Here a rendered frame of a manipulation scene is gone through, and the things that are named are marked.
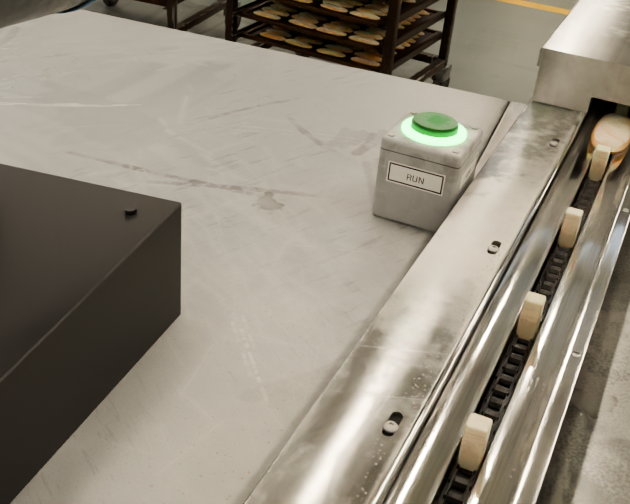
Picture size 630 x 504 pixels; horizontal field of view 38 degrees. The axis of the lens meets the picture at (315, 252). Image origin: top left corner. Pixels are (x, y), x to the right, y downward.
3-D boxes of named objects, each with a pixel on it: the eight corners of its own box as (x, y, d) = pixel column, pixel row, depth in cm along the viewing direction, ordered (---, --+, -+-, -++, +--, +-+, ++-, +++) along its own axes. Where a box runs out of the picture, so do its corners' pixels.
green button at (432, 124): (418, 124, 80) (420, 107, 79) (462, 135, 78) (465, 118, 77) (402, 140, 76) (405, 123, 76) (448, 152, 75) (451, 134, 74)
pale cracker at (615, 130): (601, 114, 96) (603, 105, 95) (638, 123, 95) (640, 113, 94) (584, 148, 88) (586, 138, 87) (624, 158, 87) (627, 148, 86)
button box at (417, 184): (393, 212, 87) (408, 104, 81) (472, 235, 85) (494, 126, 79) (360, 251, 81) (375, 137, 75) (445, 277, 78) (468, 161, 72)
